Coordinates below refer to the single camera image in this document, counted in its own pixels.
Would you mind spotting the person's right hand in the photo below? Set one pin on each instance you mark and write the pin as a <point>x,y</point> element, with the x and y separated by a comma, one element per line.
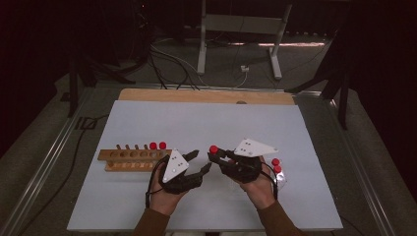
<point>259,193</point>

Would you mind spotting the aluminium floor rail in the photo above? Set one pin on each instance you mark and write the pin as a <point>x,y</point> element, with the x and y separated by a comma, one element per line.
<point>41,177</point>
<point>364,173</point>

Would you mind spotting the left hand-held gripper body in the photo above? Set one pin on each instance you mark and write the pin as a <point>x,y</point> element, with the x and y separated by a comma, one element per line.
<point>175,165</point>

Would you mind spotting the white metal desk frame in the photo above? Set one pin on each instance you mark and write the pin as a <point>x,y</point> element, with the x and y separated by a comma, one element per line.
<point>242,24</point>

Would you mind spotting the white power adapter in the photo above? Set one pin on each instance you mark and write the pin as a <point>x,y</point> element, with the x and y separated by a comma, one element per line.
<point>244,69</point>

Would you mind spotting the white table mat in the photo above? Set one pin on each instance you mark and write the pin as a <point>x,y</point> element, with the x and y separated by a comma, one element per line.
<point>196,124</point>

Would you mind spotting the black stand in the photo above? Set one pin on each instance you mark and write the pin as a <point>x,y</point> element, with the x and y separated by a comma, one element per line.
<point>72,91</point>
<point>343,105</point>

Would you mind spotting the wooden test tube rack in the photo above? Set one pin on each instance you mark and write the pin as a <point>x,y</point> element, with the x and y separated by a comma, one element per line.
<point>105,154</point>

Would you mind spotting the person's left hand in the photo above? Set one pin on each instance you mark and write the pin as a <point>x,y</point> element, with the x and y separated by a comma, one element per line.
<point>162,200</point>

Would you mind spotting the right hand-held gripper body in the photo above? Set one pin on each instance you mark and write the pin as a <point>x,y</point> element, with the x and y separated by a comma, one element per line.
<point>252,147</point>

